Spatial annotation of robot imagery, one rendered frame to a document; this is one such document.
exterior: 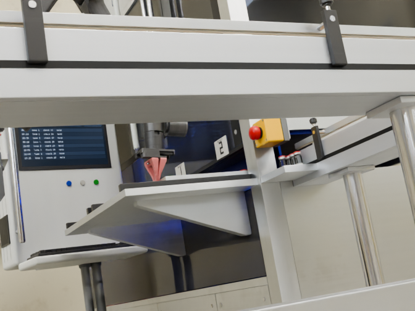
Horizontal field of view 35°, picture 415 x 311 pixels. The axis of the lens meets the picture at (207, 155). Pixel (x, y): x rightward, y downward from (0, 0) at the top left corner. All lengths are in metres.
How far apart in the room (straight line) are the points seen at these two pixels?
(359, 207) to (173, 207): 0.51
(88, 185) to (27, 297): 2.65
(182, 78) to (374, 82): 0.33
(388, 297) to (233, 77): 0.39
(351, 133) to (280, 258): 0.41
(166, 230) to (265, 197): 0.60
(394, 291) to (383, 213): 1.08
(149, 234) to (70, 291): 3.17
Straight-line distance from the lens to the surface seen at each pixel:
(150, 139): 1.86
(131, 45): 0.88
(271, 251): 1.85
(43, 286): 5.37
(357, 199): 1.76
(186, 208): 1.85
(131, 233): 2.32
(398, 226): 2.12
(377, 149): 1.62
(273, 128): 1.82
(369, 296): 0.99
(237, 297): 2.06
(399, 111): 1.14
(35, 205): 2.66
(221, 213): 1.90
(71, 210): 2.71
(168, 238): 2.36
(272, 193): 1.87
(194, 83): 0.89
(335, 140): 1.74
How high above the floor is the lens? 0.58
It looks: 12 degrees up
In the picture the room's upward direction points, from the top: 9 degrees counter-clockwise
